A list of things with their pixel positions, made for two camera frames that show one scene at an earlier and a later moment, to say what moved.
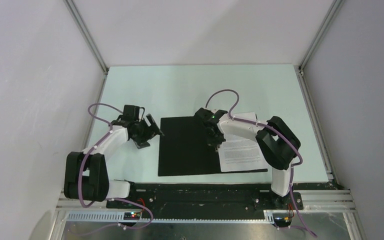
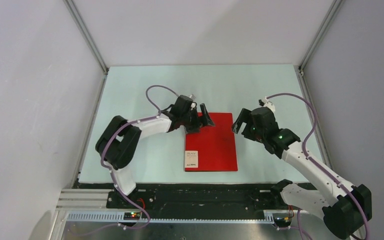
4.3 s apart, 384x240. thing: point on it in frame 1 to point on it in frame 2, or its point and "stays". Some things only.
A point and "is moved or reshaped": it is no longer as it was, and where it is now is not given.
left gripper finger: [142, 142] to [193, 127]
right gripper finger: [219, 138] to [251, 132]
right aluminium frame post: [335, 9] stays
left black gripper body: [142, 129] to [191, 116]
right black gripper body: [216, 139] to [263, 135]
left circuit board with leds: [131, 216] stays
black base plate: [216, 198] stays
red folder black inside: [183, 150] is moved or reshaped
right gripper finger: [211, 138] to [242, 118]
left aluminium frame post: [87, 34] stays
